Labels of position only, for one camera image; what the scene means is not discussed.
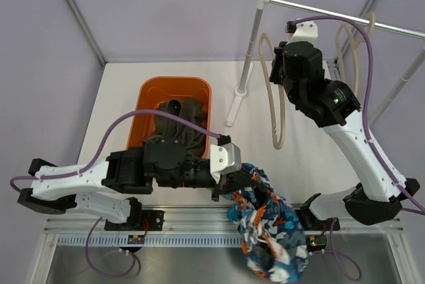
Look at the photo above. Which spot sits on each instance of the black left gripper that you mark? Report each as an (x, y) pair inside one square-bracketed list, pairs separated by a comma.
[(231, 182)]

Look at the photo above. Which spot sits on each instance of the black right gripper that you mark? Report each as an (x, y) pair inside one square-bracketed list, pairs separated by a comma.
[(275, 77)]

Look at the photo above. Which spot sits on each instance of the wooden hanger of green shorts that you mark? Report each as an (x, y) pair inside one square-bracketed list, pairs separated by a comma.
[(354, 43)]

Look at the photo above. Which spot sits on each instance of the patterned blue orange shorts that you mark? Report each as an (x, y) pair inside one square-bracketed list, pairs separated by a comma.
[(272, 236)]

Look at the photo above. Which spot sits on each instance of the olive green shorts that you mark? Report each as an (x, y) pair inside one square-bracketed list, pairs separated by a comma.
[(179, 128)]

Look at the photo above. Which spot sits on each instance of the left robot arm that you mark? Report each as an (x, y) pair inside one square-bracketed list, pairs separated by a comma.
[(108, 188)]

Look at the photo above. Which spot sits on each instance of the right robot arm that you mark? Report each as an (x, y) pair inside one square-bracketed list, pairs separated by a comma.
[(333, 107)]

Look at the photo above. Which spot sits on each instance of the white metal clothes rack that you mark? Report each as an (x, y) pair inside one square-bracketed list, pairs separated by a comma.
[(240, 91)]

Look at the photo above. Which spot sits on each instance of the orange plastic basket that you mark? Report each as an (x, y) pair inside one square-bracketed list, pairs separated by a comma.
[(188, 97)]

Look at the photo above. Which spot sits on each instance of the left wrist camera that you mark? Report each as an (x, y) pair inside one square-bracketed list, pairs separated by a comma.
[(225, 158)]

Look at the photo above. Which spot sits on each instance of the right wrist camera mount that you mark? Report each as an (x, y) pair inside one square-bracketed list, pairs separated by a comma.
[(302, 32)]

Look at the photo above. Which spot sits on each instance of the aluminium rail with cable duct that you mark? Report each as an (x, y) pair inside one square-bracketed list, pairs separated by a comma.
[(183, 226)]

